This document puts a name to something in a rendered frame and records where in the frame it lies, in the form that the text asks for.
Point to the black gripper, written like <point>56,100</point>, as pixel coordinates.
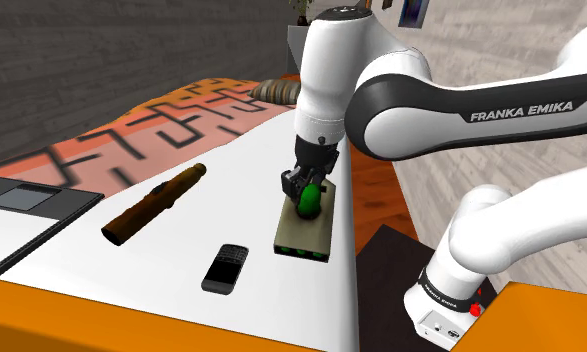
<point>315,153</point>

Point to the green egg-shaped object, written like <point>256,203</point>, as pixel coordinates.
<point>308,201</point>

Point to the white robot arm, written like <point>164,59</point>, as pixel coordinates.
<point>405,126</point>

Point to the olive box with green items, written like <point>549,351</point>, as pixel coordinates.
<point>305,236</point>

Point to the striped grey pillow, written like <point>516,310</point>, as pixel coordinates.
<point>276,91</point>

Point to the black mobile phone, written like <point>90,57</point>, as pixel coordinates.
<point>224,269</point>

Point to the grey cabinet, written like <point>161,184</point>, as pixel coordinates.
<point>294,48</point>

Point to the dark robot stand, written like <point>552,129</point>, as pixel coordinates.
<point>385,287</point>

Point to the brown wooden tube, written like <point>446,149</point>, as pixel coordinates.
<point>151,204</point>

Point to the potted plant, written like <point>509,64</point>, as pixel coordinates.
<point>302,10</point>

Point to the orange black patterned blanket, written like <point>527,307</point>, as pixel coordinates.
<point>142,131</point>

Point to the orange bed with white sheet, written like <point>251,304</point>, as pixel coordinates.
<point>186,302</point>

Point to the black open laptop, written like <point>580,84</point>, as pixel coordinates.
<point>44,207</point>

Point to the orange block furniture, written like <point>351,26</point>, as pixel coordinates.
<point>541,322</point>

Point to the small dark wall picture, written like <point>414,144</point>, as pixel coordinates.
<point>387,4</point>

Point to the blue wall picture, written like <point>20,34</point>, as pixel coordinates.
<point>414,12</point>

